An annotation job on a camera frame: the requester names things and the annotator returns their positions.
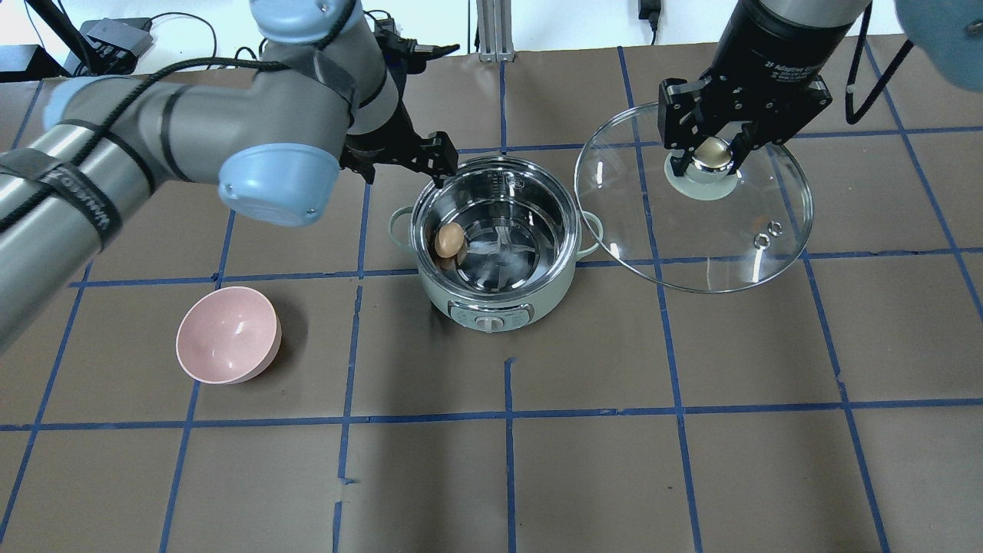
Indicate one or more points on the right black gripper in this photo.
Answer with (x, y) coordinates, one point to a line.
(776, 48)

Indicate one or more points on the pink bowl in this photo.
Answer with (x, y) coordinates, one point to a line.
(228, 336)

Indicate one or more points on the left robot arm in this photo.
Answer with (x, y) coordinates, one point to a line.
(272, 134)

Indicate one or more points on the aluminium frame post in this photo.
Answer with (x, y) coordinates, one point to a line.
(495, 31)

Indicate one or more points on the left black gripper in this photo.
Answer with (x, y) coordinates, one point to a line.
(382, 143)

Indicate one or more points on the pale green electric pot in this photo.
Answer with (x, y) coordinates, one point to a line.
(525, 234)

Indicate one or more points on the glass pot lid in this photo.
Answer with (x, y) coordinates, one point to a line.
(707, 232)

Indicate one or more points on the brown egg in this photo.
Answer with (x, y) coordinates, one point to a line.
(450, 241)

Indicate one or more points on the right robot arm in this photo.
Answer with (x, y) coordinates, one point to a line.
(949, 32)

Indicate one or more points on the black power adapter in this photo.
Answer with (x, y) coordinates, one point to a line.
(650, 11)

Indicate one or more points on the grey usb hub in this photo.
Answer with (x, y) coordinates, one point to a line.
(117, 44)

